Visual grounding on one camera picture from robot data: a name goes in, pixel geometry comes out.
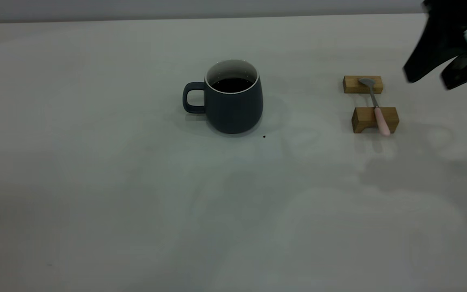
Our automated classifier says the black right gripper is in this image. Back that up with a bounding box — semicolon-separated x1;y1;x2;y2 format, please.
403;0;467;91

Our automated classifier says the black coffee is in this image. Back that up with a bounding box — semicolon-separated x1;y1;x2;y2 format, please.
211;77;255;94

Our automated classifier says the pink-handled metal spoon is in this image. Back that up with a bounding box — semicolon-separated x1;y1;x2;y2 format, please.
358;77;391;137

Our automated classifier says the flat wooden block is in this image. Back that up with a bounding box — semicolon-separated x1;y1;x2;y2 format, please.
343;75;383;94

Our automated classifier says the arched wooden block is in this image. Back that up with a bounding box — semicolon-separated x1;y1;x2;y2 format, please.
351;107;400;134

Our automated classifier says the dark grey ceramic cup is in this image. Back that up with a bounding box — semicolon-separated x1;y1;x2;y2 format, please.
182;59;264;135

